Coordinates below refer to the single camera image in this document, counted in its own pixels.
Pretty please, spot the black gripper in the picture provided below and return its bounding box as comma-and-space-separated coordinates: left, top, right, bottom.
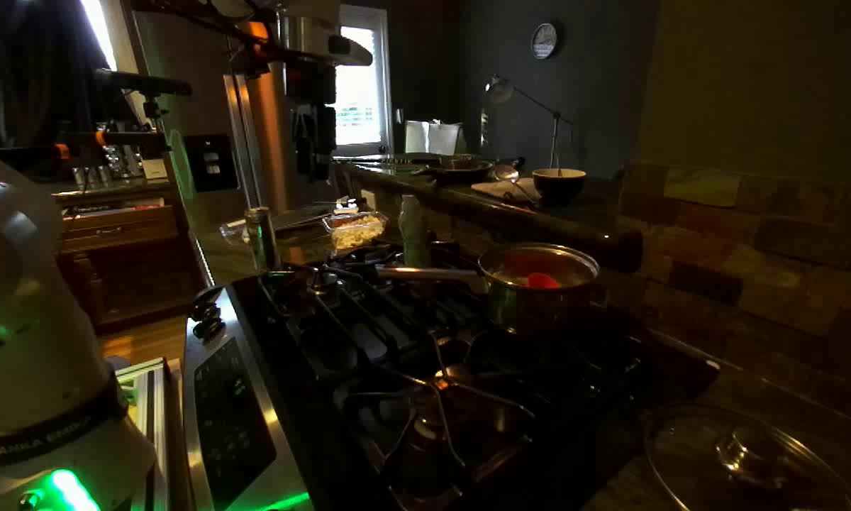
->
285, 55, 335, 183

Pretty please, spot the small dark bottle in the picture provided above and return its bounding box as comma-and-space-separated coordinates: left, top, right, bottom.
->
248, 208, 279, 269

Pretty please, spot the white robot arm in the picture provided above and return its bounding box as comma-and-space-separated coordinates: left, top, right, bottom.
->
0, 158, 157, 511

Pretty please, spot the wooden drawer cabinet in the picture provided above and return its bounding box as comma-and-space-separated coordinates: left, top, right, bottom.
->
57, 184, 201, 332

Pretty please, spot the dark bowl on counter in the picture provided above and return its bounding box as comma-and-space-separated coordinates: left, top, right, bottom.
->
535, 167, 589, 204

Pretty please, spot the black gas stove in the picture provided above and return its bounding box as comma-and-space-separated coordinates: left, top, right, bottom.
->
186, 245, 715, 511

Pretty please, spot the red tomato in pan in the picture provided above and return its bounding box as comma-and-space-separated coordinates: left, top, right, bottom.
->
526, 272, 562, 289

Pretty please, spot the glass pot lid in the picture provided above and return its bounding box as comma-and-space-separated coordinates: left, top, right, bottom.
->
644, 407, 851, 511

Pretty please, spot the black camera on stand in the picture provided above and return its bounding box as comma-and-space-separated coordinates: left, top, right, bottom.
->
91, 68, 193, 134

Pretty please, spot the round wall clock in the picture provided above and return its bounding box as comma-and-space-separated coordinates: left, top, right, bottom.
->
532, 24, 562, 59

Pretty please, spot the steel saucepan with handle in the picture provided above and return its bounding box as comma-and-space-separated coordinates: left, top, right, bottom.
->
382, 241, 606, 334

